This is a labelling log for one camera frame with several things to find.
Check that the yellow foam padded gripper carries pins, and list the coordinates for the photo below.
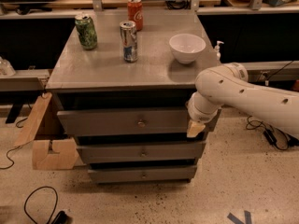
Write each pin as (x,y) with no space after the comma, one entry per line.
(199,115)

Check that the grey top drawer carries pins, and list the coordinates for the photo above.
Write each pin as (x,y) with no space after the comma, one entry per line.
(124,121)

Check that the grey drawer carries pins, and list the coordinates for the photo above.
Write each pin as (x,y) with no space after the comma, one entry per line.
(124,121)
(157,173)
(151,151)

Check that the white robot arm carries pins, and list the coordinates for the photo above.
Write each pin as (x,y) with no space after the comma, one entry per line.
(227,84)

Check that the grey middle drawer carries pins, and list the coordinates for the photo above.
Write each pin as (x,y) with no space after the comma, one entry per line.
(151,151)

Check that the grey bottom drawer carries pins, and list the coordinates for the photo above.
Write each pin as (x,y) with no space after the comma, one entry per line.
(157,173)

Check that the grey drawer cabinet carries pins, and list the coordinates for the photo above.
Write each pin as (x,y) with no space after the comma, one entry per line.
(102,79)

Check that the white bowl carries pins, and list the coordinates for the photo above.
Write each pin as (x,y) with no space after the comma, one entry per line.
(186,48)

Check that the white pump bottle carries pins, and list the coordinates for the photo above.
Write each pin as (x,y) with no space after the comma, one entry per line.
(217,49)

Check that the silver blue energy can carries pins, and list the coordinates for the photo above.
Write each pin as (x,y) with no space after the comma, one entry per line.
(129,40)

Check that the notched wooden block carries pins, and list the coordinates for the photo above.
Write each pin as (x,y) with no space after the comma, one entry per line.
(54,154)

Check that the orange soda can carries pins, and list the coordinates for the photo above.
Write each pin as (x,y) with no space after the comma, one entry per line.
(134,8)

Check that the green soda can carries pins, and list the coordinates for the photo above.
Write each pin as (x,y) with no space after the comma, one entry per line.
(86,32)

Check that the wooden plank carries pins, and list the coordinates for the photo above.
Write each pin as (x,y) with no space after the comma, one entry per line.
(31,126)

